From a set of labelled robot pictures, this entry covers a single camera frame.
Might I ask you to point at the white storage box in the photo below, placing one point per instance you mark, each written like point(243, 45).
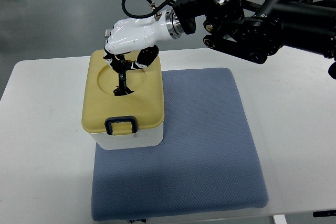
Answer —
point(141, 138)

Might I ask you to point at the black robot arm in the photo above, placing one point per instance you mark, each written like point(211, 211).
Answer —
point(253, 30)

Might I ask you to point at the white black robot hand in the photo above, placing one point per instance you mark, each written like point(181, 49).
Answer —
point(140, 35)

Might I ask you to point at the black table control panel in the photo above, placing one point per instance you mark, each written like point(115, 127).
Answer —
point(325, 213)

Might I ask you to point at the blue padded mat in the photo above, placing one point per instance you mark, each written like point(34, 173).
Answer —
point(207, 160)

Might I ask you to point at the yellow box lid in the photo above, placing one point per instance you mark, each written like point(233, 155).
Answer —
point(145, 102)

